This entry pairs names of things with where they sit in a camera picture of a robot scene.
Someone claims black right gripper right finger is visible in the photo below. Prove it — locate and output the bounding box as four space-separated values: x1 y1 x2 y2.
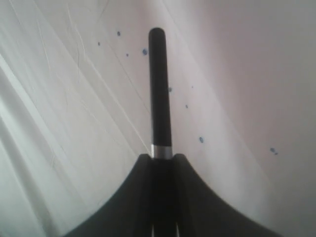
172 154 269 237

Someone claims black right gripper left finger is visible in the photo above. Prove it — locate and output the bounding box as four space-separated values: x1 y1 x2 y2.
66 154 152 237

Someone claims white backdrop cloth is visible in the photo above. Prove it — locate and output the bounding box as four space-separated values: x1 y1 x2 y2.
0 0 316 237

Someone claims black paintbrush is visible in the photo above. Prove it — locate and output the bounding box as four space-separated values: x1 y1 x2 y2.
148 28 173 159

